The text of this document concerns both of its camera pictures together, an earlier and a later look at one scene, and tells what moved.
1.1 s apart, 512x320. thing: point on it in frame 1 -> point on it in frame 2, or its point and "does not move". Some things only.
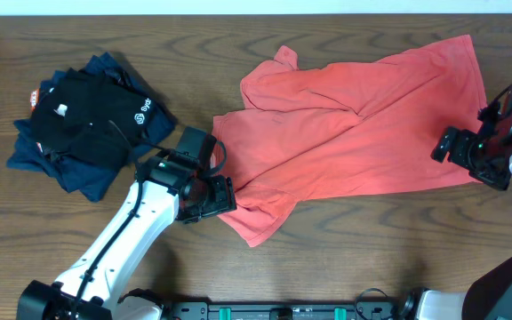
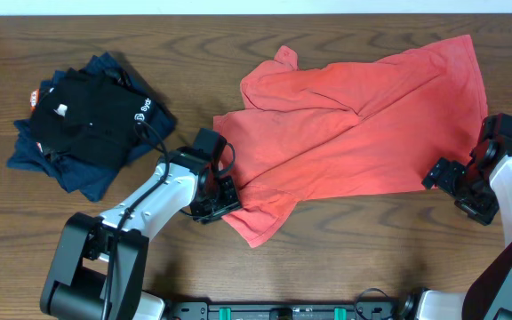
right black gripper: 460,155 -> 444,174
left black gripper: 226,200 does not move
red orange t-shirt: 309,132 does not move
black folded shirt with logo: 96,117 does not move
